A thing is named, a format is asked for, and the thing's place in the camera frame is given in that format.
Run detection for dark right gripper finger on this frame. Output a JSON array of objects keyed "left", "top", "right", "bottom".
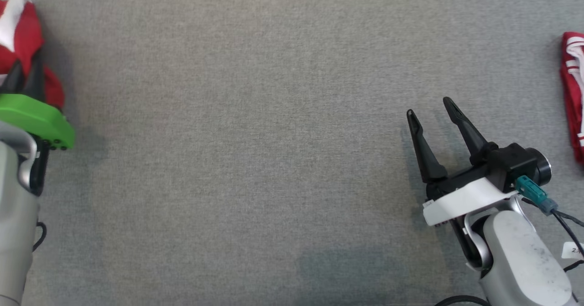
[
  {"left": 443, "top": 97, "right": 498, "bottom": 165},
  {"left": 406, "top": 109, "right": 448, "bottom": 183}
]

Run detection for left cable with teal connector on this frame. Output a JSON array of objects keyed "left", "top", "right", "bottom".
[{"left": 32, "top": 222, "right": 47, "bottom": 253}]

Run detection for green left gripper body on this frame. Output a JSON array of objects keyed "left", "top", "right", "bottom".
[{"left": 0, "top": 94, "right": 76, "bottom": 150}]

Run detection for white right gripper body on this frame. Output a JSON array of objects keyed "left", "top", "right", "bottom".
[{"left": 422, "top": 160, "right": 519, "bottom": 227}]

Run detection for red lettered basketball jersey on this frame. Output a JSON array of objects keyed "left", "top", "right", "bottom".
[{"left": 560, "top": 31, "right": 584, "bottom": 163}]

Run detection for white cable label tag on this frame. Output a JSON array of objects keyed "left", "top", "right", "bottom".
[{"left": 561, "top": 241, "right": 584, "bottom": 259}]

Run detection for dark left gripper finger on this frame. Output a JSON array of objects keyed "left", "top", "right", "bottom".
[
  {"left": 25, "top": 53, "right": 47, "bottom": 102},
  {"left": 0, "top": 61, "right": 24, "bottom": 96}
]

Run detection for right cable with teal connector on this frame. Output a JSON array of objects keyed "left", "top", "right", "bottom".
[{"left": 516, "top": 175, "right": 584, "bottom": 270}]

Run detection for cable with teal connector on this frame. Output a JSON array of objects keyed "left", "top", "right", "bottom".
[
  {"left": 32, "top": 222, "right": 47, "bottom": 253},
  {"left": 516, "top": 175, "right": 584, "bottom": 270}
]

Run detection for red shorts white stripes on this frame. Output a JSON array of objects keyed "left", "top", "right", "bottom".
[{"left": 0, "top": 0, "right": 65, "bottom": 110}]

